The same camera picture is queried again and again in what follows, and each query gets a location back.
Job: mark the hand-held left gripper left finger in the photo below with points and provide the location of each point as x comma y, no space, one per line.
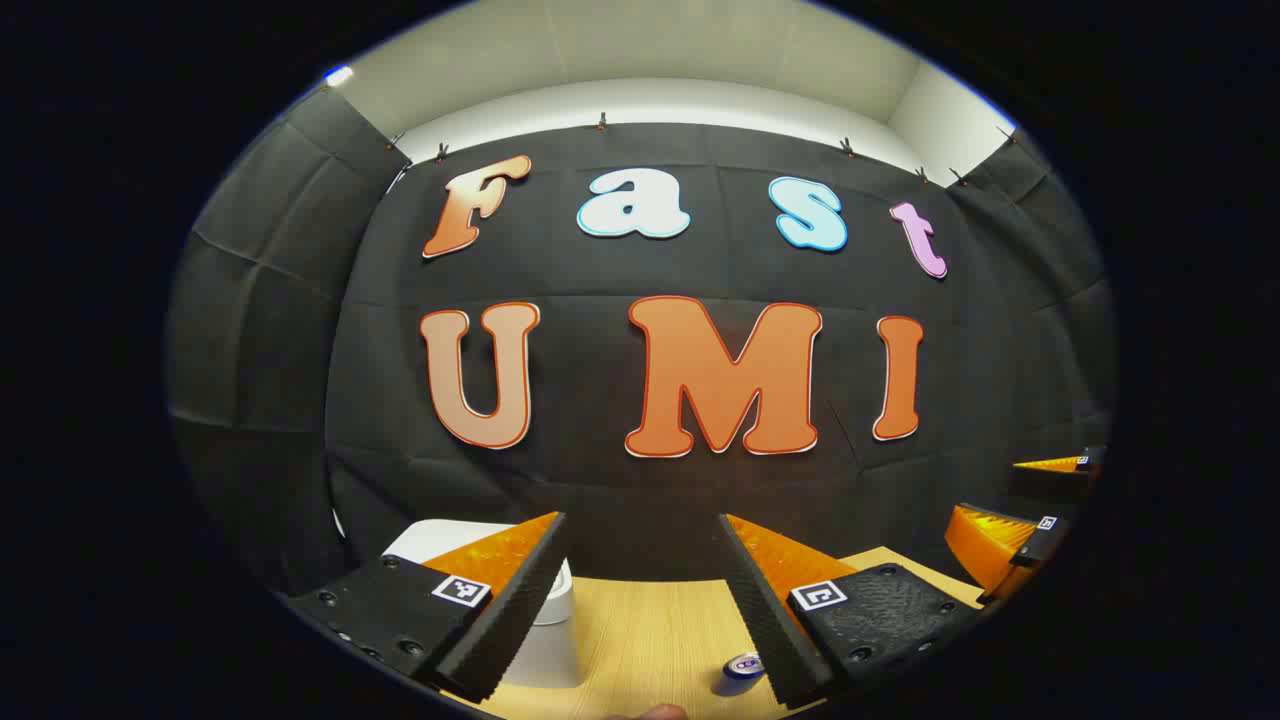
520,610

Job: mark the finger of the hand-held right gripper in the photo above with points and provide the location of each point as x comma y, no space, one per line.
1060,464
985,545

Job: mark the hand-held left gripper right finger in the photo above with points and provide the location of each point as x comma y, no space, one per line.
765,630

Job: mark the blue pop can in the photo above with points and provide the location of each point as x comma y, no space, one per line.
738,674

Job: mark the white desktop garbage bin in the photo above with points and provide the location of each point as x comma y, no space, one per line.
550,655

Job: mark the wooden desktop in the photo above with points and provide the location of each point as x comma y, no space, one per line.
650,630

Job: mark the black backdrop cloth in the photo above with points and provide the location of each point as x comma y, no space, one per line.
600,270

